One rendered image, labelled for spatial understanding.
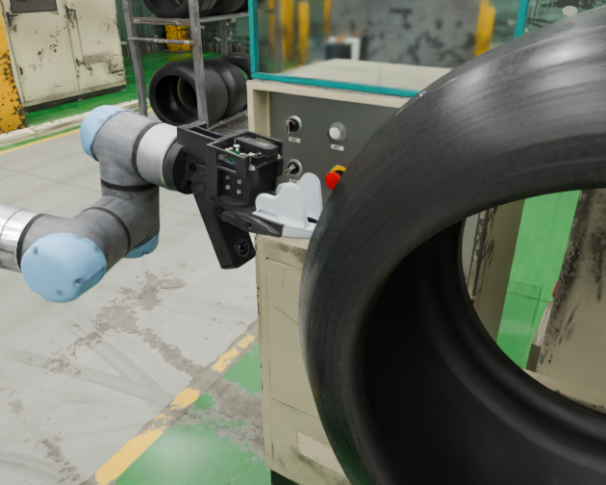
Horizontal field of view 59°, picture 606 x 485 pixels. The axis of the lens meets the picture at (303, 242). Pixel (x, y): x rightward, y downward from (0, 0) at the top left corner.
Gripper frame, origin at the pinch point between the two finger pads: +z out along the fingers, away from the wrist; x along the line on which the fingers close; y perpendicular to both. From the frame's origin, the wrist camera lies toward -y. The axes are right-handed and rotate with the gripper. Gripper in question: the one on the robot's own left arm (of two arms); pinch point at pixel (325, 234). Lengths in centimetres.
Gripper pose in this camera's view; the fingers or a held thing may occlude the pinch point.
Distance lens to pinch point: 57.6
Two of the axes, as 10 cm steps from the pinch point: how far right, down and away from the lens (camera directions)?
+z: 8.4, 3.5, -4.2
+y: 1.0, -8.6, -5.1
